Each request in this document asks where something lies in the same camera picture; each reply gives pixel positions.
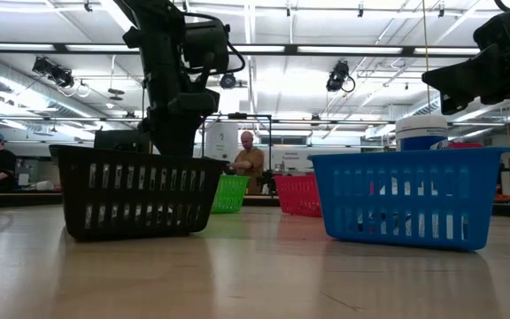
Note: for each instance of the black background frame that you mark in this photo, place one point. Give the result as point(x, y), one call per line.
point(246, 115)

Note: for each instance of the black overhead camera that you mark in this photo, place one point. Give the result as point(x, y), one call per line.
point(338, 75)
point(53, 73)

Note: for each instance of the black background robot arm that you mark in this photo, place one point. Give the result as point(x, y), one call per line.
point(267, 179)

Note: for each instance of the red storage bin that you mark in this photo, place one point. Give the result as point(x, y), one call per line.
point(465, 145)

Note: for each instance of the black plastic basket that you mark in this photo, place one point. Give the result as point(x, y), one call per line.
point(131, 192)

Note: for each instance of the black aluminium rig frame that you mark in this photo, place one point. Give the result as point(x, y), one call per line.
point(326, 49)

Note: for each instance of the green plastic basket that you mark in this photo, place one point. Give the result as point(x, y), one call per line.
point(230, 192)

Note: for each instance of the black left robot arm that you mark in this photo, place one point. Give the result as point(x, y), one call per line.
point(162, 53)

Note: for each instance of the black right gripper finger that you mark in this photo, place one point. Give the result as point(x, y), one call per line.
point(472, 82)

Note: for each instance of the blue plastic basket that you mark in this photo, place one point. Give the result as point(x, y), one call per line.
point(410, 199)

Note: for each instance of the black monitor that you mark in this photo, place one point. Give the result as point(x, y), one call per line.
point(113, 141)

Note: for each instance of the red plastic basket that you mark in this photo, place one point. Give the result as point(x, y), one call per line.
point(297, 195)

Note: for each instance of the black round ceiling fixture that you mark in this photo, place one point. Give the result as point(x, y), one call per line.
point(228, 82)

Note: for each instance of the white cylindrical tank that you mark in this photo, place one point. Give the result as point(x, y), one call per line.
point(219, 139)

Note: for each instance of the white light strip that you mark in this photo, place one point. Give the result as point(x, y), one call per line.
point(259, 48)
point(445, 51)
point(100, 47)
point(348, 49)
point(16, 46)

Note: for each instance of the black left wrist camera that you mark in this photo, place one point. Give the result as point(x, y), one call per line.
point(206, 44)

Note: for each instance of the white container with blue band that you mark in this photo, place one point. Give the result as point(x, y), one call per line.
point(421, 130)

